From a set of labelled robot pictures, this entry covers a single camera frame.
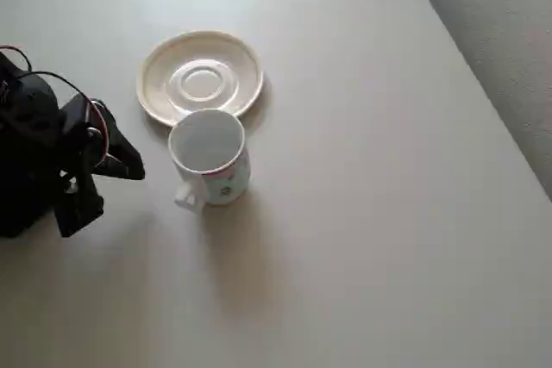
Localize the white patterned mug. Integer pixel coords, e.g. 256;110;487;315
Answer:
167;109;252;215

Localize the cream white saucer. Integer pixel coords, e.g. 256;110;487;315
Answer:
136;30;265;127

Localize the red black gripper servo cable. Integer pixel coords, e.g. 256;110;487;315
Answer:
16;71;110;167

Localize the black gripper camera module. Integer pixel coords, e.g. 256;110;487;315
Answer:
53;167;105;239

